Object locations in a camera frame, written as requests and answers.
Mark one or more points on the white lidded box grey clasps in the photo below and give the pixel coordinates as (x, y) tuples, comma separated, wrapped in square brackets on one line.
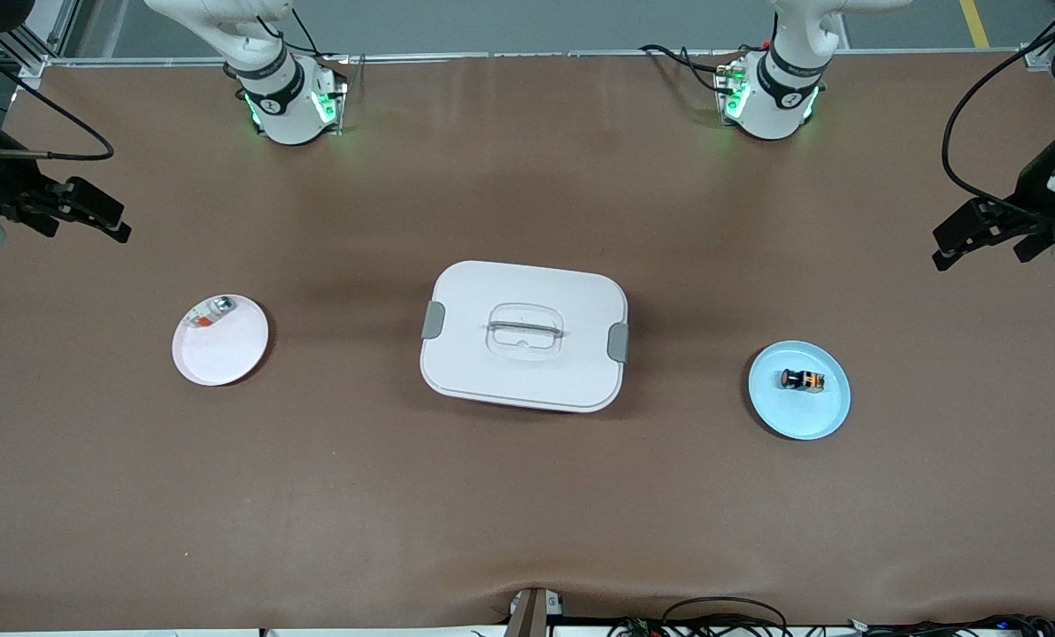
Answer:
[(510, 376)]

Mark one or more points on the orange and black push switch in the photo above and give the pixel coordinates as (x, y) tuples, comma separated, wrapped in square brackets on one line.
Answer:
[(802, 380)]

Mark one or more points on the pink round plate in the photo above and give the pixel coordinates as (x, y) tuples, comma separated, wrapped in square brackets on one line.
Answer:
[(218, 358)]

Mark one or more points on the silver table edge rail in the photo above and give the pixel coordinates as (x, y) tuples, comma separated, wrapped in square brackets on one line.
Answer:
[(536, 57)]

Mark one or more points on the brown table cover mat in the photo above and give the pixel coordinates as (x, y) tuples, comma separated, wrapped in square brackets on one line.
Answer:
[(527, 504)]

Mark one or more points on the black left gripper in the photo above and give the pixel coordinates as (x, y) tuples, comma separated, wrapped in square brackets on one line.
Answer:
[(1030, 191)]

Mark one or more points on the brown and white edge bracket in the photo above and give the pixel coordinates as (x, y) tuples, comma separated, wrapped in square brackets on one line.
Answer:
[(532, 615)]

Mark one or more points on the light blue round plate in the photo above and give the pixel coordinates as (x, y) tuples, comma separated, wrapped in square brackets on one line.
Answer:
[(797, 416)]

